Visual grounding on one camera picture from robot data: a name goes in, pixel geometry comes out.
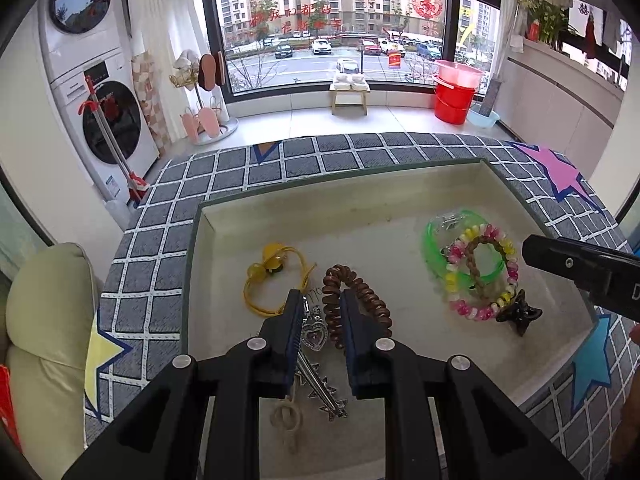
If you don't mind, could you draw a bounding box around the green jewelry tray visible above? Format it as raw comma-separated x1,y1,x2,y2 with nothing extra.
181,157,608,480

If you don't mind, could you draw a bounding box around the wooden stool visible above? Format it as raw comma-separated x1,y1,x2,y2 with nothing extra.
329,82,371,116

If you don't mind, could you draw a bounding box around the white washing machine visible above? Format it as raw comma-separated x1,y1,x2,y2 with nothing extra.
52,47,161,203

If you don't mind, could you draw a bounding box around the yellow hair tie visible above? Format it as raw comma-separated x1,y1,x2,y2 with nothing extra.
242,243,318,317

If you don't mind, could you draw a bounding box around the brown braided bracelet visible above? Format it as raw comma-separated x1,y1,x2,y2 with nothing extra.
465,235,508,297

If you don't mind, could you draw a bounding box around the beige cord hair tie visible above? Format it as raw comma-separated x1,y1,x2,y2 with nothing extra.
270,385,305,456

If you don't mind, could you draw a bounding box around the red bucket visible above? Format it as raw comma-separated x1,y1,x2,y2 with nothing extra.
432,77,478,125

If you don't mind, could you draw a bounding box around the slipper rack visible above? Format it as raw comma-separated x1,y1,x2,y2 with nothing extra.
169,50,240,146

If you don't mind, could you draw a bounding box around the white cabinet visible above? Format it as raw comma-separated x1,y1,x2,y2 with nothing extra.
492,37,626,171

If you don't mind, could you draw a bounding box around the potted green plant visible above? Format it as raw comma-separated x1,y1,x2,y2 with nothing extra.
520,0,576,51

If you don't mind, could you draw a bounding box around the clear hair clip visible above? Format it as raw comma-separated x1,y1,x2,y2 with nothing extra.
431,211,468,233

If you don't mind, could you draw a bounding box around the brown spiral hair tie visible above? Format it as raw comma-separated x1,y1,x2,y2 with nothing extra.
321,264,393,356

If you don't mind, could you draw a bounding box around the dark brown claw clip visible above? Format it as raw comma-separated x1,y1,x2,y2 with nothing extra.
495,289,543,337

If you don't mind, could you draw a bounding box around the silver hair clip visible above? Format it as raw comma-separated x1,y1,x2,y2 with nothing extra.
292,350,349,422

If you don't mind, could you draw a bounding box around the white dryer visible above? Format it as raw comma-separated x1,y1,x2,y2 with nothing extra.
37,0,131,83

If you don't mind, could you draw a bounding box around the green translucent bracelet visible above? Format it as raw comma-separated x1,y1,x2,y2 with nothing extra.
424,209,507,291

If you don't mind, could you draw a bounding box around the silver heart pendant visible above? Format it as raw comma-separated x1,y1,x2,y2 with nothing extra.
300,287,332,352

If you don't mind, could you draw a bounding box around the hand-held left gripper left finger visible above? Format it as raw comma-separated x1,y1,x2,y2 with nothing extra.
62,287,307,480

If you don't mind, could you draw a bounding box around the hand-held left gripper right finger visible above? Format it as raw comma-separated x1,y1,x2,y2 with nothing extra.
340,287,583,480

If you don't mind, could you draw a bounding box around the red mop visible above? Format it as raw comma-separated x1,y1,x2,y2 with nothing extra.
77,74,151,206

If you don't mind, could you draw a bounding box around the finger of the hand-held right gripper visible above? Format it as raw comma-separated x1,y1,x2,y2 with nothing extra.
521,233,640,322

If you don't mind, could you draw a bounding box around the pink yellow beaded bracelet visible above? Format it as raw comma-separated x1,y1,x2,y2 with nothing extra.
440,224,521,322

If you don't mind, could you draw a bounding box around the red bag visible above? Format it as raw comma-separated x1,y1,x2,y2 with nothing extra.
0,365,22,453

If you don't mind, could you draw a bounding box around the blue basin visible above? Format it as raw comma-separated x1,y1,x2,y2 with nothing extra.
467,107,501,128

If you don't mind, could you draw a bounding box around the cream cushion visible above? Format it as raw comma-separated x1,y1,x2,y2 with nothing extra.
0,242,108,461

